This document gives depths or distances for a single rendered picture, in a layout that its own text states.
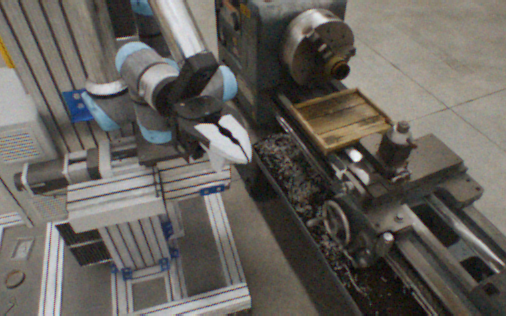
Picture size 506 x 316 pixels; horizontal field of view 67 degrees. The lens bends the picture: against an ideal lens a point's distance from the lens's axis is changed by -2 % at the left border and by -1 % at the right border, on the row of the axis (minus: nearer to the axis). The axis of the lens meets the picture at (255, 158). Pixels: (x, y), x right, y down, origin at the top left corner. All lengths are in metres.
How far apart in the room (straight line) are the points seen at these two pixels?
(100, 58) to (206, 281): 1.29
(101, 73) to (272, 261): 1.55
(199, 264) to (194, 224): 0.25
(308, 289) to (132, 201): 1.27
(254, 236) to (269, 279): 0.29
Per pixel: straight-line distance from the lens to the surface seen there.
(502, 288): 1.32
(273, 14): 1.71
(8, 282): 2.28
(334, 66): 1.62
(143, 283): 2.02
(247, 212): 2.43
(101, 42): 0.95
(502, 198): 2.96
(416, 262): 1.37
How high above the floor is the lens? 1.95
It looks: 45 degrees down
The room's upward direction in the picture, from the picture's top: straight up
